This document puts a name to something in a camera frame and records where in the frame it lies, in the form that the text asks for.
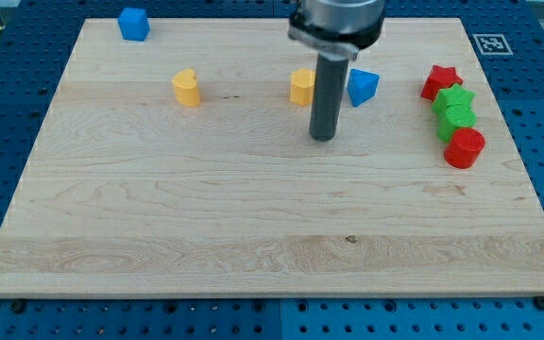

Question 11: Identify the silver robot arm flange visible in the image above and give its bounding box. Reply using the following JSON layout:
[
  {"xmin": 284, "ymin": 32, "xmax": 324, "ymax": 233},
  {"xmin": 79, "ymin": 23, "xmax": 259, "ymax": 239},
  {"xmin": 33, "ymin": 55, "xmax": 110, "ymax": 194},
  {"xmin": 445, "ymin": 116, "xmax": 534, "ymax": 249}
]
[{"xmin": 287, "ymin": 0, "xmax": 385, "ymax": 61}]

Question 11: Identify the yellow heart block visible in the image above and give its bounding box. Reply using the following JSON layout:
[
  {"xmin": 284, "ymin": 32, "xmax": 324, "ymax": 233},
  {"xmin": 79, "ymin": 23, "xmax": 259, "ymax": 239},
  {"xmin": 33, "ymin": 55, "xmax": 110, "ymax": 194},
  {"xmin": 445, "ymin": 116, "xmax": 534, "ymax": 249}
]
[{"xmin": 172, "ymin": 68, "xmax": 201, "ymax": 108}]

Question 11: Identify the wooden board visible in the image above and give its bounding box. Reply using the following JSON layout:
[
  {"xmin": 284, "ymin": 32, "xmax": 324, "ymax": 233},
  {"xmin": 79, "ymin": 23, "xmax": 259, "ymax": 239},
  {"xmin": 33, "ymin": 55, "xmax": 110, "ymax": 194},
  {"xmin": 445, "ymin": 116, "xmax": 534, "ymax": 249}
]
[{"xmin": 0, "ymin": 18, "xmax": 544, "ymax": 299}]

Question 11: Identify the yellow pentagon block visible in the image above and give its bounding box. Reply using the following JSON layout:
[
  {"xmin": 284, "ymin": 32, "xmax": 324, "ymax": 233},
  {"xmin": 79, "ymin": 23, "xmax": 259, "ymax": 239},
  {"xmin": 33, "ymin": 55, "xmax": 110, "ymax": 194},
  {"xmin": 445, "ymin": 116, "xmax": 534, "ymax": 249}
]
[{"xmin": 289, "ymin": 68, "xmax": 315, "ymax": 106}]

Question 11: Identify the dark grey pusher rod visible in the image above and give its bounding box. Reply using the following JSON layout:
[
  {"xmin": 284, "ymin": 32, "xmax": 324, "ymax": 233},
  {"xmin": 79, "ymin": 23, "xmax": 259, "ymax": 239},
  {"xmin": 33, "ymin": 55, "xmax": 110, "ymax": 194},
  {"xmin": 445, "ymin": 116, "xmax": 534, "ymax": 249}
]
[{"xmin": 309, "ymin": 52, "xmax": 349, "ymax": 142}]

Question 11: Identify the blue triangle block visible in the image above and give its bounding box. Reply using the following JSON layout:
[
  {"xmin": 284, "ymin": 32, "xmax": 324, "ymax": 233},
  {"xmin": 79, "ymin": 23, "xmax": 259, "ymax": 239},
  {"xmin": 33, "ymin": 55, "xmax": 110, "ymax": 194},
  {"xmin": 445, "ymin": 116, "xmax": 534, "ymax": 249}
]
[{"xmin": 347, "ymin": 69, "xmax": 380, "ymax": 107}]

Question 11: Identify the red star block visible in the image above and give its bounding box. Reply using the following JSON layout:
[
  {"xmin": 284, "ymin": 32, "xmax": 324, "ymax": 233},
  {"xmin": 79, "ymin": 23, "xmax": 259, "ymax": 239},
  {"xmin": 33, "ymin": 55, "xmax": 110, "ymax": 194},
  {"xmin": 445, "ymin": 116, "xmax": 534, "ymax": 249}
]
[{"xmin": 420, "ymin": 64, "xmax": 464, "ymax": 101}]

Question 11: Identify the green cylinder block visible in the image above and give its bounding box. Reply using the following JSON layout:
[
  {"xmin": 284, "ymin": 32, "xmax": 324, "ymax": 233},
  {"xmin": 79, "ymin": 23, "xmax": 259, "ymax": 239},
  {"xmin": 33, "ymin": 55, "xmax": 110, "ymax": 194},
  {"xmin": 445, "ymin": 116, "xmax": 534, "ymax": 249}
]
[{"xmin": 436, "ymin": 105, "xmax": 477, "ymax": 143}]

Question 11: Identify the red cylinder block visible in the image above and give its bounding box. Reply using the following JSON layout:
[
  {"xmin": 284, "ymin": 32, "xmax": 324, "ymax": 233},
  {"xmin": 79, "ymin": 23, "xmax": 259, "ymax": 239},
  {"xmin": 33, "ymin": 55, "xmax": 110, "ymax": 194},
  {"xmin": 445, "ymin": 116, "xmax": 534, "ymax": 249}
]
[{"xmin": 444, "ymin": 127, "xmax": 485, "ymax": 169}]

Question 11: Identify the green star block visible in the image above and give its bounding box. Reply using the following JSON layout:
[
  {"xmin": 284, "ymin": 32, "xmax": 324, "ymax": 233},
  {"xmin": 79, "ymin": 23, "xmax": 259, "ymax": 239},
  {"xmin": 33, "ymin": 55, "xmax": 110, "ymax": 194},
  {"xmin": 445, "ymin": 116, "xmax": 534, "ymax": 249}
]
[{"xmin": 432, "ymin": 83, "xmax": 476, "ymax": 117}]

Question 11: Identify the blue cube block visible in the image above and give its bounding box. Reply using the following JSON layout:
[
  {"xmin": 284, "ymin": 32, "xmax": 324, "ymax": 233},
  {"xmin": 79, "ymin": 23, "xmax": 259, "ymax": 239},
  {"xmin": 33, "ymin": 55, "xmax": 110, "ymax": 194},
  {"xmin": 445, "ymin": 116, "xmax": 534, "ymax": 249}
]
[{"xmin": 117, "ymin": 8, "xmax": 150, "ymax": 42}]

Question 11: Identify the fiducial marker tag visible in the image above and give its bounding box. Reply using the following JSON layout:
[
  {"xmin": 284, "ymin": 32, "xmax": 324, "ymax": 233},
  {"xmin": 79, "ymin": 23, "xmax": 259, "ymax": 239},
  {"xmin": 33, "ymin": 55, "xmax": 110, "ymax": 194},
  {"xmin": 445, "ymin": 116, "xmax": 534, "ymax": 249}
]
[{"xmin": 472, "ymin": 33, "xmax": 513, "ymax": 56}]

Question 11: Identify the black bolt left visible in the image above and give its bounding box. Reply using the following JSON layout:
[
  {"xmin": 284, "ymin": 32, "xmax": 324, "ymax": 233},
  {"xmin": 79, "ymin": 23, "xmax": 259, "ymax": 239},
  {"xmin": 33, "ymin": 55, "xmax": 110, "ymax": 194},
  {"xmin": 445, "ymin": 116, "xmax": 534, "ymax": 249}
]
[{"xmin": 9, "ymin": 299, "xmax": 26, "ymax": 315}]

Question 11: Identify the black bolt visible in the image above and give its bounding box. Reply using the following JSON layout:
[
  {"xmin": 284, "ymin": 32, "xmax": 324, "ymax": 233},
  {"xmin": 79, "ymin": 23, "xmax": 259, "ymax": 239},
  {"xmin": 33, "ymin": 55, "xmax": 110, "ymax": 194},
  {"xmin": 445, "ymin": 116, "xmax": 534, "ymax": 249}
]
[
  {"xmin": 533, "ymin": 296, "xmax": 544, "ymax": 311},
  {"xmin": 9, "ymin": 299, "xmax": 26, "ymax": 315}
]

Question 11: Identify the black bolt right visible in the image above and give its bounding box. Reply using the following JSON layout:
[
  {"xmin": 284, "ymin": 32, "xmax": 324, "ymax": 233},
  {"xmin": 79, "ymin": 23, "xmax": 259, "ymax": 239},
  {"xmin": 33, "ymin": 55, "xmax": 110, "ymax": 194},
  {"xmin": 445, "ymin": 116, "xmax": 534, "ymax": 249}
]
[{"xmin": 533, "ymin": 296, "xmax": 544, "ymax": 311}]

